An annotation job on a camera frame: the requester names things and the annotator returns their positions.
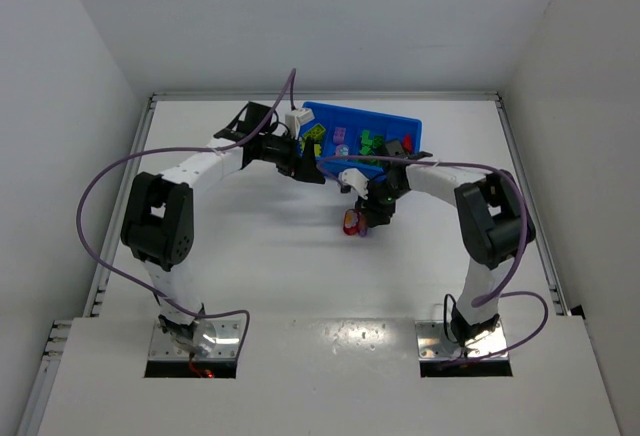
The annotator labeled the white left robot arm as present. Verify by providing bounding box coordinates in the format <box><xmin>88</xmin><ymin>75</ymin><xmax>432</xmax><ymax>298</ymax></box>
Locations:
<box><xmin>121</xmin><ymin>102</ymin><xmax>325</xmax><ymax>356</ymax></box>

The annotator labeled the blue compartment tray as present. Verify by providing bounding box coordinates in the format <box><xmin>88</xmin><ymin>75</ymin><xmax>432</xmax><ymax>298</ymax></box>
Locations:
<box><xmin>299</xmin><ymin>102</ymin><xmax>422</xmax><ymax>178</ymax></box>

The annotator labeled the red lego brick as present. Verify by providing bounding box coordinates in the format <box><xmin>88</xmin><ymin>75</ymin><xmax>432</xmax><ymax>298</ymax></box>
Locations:
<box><xmin>402</xmin><ymin>134</ymin><xmax>413</xmax><ymax>153</ymax></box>

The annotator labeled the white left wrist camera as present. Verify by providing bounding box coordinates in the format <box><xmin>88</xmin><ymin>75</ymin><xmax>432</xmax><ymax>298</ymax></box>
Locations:
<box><xmin>284</xmin><ymin>107</ymin><xmax>315</xmax><ymax>139</ymax></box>

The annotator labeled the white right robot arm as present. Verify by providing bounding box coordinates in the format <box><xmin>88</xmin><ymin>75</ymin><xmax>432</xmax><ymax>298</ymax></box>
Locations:
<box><xmin>340</xmin><ymin>141</ymin><xmax>536</xmax><ymax>346</ymax></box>

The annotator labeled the flower and butterfly lego assembly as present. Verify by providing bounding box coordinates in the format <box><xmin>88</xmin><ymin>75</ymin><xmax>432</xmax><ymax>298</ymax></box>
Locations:
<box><xmin>342</xmin><ymin>209</ymin><xmax>368</xmax><ymax>237</ymax></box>

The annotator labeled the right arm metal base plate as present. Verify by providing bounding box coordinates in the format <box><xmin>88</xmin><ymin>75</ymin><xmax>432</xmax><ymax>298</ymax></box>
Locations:
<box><xmin>414</xmin><ymin>319</ymin><xmax>509</xmax><ymax>363</ymax></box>

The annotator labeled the lime green lego brick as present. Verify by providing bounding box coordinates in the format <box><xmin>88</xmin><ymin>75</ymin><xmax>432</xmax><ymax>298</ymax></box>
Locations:
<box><xmin>299</xmin><ymin>124</ymin><xmax>326</xmax><ymax>157</ymax></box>

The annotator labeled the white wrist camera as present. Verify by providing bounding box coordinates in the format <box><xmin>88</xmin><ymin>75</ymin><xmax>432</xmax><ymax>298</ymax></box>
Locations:
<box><xmin>284</xmin><ymin>107</ymin><xmax>315</xmax><ymax>139</ymax></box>
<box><xmin>338</xmin><ymin>168</ymin><xmax>369</xmax><ymax>200</ymax></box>

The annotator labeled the purple round printed lego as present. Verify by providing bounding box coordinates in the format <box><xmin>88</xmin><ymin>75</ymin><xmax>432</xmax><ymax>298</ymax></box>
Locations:
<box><xmin>335</xmin><ymin>144</ymin><xmax>350</xmax><ymax>156</ymax></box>

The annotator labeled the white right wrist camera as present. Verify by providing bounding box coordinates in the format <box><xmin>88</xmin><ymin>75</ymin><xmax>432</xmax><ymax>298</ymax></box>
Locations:
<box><xmin>338</xmin><ymin>168</ymin><xmax>369</xmax><ymax>200</ymax></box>

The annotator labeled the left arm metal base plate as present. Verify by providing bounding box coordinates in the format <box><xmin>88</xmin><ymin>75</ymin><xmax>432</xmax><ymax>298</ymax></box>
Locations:
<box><xmin>148</xmin><ymin>319</ymin><xmax>242</xmax><ymax>362</ymax></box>

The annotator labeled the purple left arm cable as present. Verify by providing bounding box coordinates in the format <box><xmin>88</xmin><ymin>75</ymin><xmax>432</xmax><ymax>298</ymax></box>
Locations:
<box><xmin>75</xmin><ymin>68</ymin><xmax>299</xmax><ymax>352</ymax></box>

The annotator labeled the black cable at right base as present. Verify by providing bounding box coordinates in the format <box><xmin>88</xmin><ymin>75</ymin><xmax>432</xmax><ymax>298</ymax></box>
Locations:
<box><xmin>442</xmin><ymin>293</ymin><xmax>464</xmax><ymax>345</ymax></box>

